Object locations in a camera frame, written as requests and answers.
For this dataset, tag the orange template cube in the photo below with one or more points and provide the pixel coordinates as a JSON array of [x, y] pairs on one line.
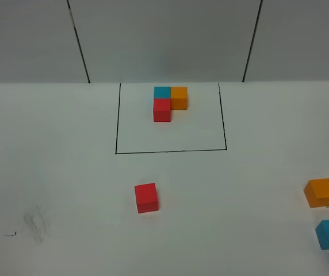
[[179, 98]]

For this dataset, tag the red template cube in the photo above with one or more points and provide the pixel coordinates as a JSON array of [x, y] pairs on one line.
[[162, 110]]

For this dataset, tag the blue template cube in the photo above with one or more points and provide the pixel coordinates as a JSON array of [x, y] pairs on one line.
[[162, 92]]

